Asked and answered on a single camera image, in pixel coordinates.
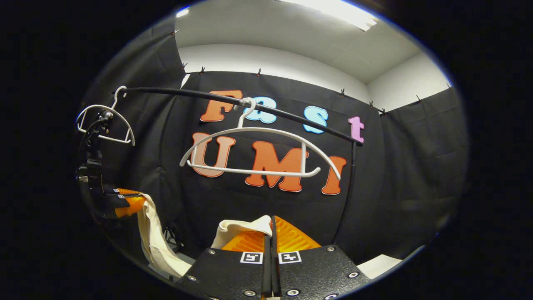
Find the row of black cloth clips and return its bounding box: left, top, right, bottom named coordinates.
left=171, top=28, right=452, bottom=117

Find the black clothes rail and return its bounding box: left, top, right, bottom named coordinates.
left=120, top=87, right=364, bottom=246

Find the large ceiling light panel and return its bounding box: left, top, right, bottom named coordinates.
left=277, top=0, right=377, bottom=32

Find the black backdrop cloth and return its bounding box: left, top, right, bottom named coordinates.
left=81, top=19, right=469, bottom=261

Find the cream button shirt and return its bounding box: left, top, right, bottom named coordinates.
left=137, top=192, right=273, bottom=279

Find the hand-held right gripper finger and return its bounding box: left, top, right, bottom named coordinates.
left=273, top=215, right=372, bottom=300
left=177, top=216, right=273, bottom=300

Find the white plastic hanger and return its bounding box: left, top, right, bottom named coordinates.
left=179, top=98, right=342, bottom=180
left=76, top=85, right=136, bottom=146

